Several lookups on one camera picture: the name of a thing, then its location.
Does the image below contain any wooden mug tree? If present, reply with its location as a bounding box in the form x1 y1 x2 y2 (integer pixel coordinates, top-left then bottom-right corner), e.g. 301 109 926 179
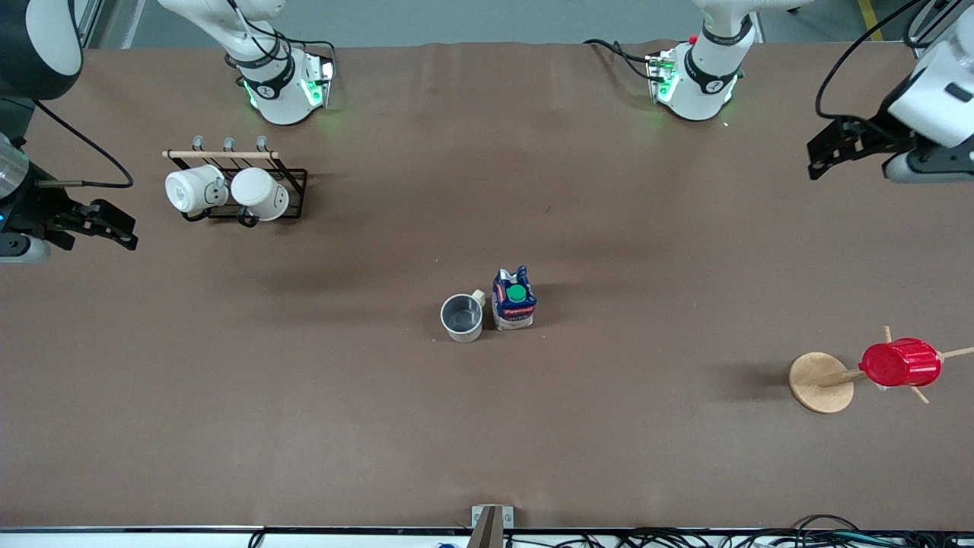
788 326 974 415

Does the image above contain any blue and white milk carton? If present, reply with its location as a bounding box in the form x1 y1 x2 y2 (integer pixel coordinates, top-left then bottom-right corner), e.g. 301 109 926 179
492 266 537 331

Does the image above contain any grey metal table bracket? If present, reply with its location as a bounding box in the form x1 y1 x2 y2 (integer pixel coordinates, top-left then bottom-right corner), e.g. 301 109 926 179
466 505 514 548

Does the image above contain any black arm base cable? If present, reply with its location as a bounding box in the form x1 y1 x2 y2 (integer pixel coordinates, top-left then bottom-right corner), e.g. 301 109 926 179
224 0 337 77
584 38 657 81

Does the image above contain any white mug with face print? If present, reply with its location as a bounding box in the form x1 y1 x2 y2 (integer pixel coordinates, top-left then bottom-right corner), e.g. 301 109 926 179
231 167 291 222
165 165 229 215

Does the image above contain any right arm base connector plate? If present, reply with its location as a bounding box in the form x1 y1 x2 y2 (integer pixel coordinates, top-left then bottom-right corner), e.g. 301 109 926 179
303 55 336 109

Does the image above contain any black wire mug rack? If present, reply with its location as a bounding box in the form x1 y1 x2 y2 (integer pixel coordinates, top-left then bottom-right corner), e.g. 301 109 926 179
162 135 309 228

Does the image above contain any left arm base connector plate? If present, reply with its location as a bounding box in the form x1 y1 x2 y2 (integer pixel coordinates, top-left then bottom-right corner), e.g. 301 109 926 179
646 49 680 105

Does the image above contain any aluminium frame post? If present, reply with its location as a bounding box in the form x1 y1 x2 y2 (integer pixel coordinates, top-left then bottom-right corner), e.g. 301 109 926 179
76 0 106 51

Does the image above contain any black right arm base cable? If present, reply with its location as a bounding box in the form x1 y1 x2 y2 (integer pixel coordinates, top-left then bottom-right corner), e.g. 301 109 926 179
224 0 337 77

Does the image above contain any white mug with grey inside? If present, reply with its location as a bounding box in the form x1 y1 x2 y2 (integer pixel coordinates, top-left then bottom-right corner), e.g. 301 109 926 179
441 289 487 343

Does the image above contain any black cable bundle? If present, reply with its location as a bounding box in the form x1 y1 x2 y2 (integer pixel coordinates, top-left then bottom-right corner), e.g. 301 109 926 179
609 515 974 548

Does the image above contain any black left arm base cable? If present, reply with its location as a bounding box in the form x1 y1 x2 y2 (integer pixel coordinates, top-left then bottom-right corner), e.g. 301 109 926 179
584 38 657 81

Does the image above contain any red ribbed plastic cup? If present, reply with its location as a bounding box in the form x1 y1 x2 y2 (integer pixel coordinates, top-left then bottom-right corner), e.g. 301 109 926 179
860 338 943 389

